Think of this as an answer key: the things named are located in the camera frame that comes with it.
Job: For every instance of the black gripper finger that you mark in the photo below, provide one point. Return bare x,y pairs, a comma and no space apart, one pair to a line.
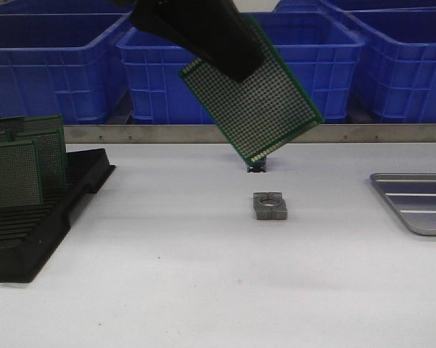
214,31

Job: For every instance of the green perforated circuit board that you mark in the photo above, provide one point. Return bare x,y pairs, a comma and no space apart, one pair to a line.
263,113

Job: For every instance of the silver metal tray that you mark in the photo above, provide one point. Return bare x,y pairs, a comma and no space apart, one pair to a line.
412,197

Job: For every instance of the black slotted board rack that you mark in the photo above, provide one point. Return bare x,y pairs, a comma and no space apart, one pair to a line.
29,235

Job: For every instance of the far right blue crate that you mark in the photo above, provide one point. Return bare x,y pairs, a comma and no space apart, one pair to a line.
352,5

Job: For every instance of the centre blue plastic crate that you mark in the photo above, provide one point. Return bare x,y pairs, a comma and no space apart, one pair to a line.
321,53

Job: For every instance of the blue plastic crate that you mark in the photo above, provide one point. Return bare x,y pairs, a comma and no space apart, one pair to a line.
62,64
321,53
395,80

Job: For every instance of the red emergency stop button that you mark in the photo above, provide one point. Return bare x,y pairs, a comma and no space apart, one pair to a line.
258,166

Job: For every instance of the left blue plastic crate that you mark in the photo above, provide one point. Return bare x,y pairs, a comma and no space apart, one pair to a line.
62,64

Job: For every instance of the grey metal clamp block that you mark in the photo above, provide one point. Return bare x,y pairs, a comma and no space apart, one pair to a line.
269,206

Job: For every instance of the right blue plastic crate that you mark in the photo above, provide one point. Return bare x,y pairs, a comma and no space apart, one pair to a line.
395,80

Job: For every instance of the far left blue crate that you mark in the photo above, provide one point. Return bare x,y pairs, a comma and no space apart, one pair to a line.
66,7

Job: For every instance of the steel table edge rail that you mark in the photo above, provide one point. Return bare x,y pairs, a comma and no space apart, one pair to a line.
210,134

